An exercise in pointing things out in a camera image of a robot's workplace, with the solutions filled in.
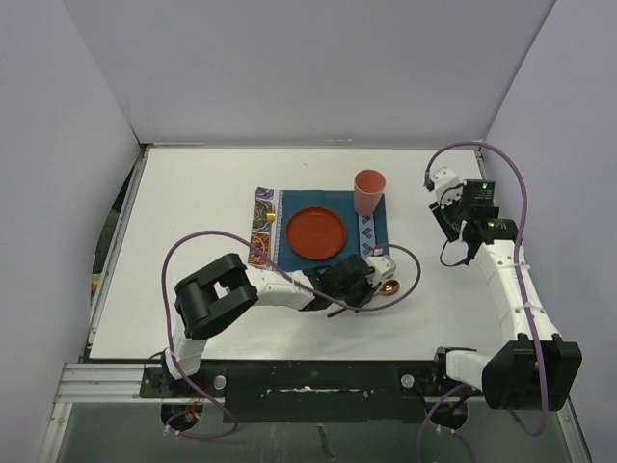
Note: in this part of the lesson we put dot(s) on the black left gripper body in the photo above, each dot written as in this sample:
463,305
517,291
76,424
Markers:
359,293

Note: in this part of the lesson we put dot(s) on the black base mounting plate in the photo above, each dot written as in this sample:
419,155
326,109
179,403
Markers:
232,393

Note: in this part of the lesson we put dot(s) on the red round plate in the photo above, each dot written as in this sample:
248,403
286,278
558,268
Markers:
315,233

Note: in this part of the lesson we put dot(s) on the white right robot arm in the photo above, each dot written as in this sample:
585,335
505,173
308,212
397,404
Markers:
535,368

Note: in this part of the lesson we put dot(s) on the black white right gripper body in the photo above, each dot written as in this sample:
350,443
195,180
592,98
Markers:
450,212

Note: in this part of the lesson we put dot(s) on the blue patterned placemat cloth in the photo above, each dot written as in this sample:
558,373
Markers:
363,233

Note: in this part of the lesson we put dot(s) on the copper fork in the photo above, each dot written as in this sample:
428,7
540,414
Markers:
271,220

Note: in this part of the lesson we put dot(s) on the copper spoon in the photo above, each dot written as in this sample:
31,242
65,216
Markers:
387,288

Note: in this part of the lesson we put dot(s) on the pink plastic cup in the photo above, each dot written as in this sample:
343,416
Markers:
369,186

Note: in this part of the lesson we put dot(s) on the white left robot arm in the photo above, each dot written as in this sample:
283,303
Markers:
208,301

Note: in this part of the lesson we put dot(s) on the aluminium front rail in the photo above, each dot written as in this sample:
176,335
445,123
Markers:
99,383

